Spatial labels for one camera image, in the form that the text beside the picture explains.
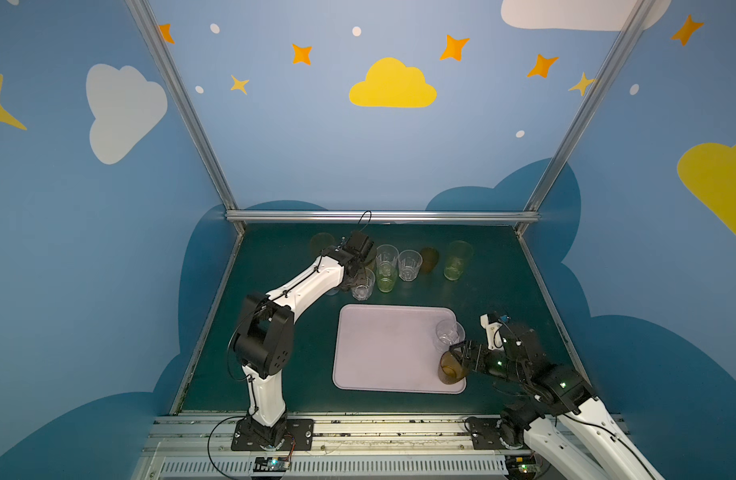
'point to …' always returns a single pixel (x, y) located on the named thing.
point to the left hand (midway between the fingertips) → (357, 278)
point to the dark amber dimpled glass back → (430, 256)
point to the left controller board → (271, 464)
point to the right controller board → (521, 467)
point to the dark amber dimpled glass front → (450, 369)
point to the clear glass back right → (409, 262)
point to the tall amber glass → (320, 241)
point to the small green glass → (386, 276)
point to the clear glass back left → (386, 252)
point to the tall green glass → (458, 252)
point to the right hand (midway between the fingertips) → (463, 348)
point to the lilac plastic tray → (390, 349)
